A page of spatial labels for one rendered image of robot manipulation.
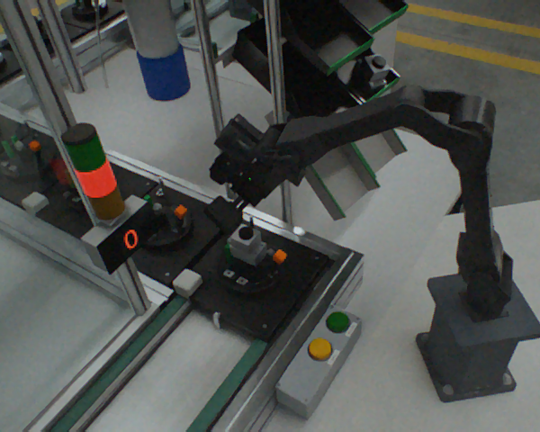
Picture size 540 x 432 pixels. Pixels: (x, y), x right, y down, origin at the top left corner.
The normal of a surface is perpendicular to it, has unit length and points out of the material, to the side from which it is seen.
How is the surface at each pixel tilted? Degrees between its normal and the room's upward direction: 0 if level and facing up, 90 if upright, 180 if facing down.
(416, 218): 0
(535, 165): 0
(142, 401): 0
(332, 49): 25
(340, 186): 45
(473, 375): 90
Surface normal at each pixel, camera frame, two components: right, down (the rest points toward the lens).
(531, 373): -0.07, -0.70
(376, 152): 0.46, -0.18
